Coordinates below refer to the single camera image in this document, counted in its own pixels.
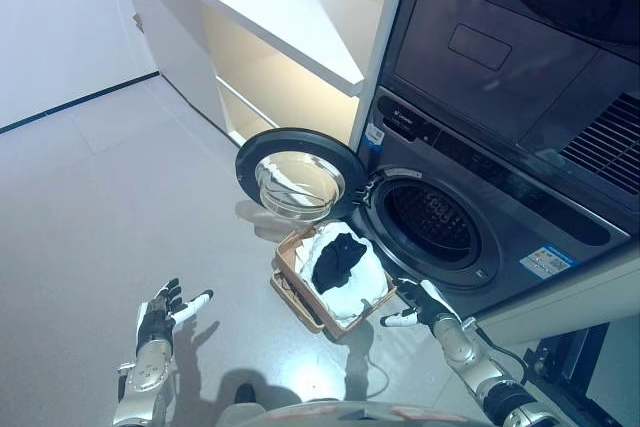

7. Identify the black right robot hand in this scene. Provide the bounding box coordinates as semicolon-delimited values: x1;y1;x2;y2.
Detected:
381;278;464;329

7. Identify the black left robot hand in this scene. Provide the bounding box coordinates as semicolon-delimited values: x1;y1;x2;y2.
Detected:
135;276;215;349

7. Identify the black garment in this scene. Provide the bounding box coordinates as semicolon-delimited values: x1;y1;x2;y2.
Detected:
310;233;369;294

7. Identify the brown woven laundry basket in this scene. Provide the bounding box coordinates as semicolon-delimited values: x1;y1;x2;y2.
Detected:
269;226;399;341

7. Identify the round glass washing machine door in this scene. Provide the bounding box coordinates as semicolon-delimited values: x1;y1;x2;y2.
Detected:
234;127;372;223

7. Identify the white garment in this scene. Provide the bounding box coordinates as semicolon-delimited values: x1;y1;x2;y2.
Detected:
294;219;394;324

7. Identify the black left robot foot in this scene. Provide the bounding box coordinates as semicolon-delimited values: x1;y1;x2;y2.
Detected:
234;382;257;406

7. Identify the blue energy label sticker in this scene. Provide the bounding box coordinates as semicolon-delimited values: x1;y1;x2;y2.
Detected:
518;243;577;279

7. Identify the robot torso with red marks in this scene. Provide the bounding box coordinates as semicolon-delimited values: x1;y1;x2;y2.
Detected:
259;396;476;427

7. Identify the blue white washer sticker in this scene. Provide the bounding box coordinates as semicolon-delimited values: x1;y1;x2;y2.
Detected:
364;123;386;148

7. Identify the dark grey tumble dryer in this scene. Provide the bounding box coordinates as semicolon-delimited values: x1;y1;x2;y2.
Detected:
378;0;640;198

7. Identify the white shelf cabinet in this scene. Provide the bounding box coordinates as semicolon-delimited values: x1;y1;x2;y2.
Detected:
107;0;416;154

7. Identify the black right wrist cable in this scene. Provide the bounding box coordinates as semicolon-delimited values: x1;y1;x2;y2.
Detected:
462;317;532;384

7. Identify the black metal frame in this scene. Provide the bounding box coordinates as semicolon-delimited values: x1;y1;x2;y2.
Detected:
519;321;612;399

